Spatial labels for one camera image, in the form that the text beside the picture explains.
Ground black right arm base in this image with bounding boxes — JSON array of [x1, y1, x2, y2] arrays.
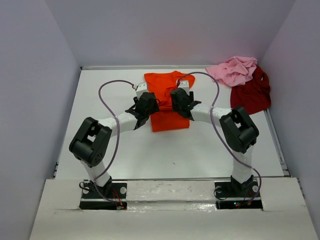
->
[[213, 180, 263, 210]]

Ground pink t shirt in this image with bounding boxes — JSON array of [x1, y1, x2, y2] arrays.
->
[[206, 56, 258, 88]]

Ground dark red t shirt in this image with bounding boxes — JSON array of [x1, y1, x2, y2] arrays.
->
[[230, 66, 271, 115]]

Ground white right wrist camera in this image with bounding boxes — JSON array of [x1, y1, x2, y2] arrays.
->
[[177, 80, 190, 95]]

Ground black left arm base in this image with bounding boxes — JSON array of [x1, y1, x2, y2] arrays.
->
[[79, 180, 128, 211]]

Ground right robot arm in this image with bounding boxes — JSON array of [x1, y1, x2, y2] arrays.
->
[[170, 87, 259, 200]]

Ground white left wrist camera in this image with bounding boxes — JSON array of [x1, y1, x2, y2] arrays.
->
[[133, 81, 149, 98]]

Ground orange t shirt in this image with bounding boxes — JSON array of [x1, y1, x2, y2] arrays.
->
[[144, 71, 190, 132]]

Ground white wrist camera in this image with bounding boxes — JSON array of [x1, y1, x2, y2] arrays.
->
[[133, 81, 149, 98], [177, 80, 190, 95]]

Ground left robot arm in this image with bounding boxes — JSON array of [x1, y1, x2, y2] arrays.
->
[[69, 92, 160, 198]]

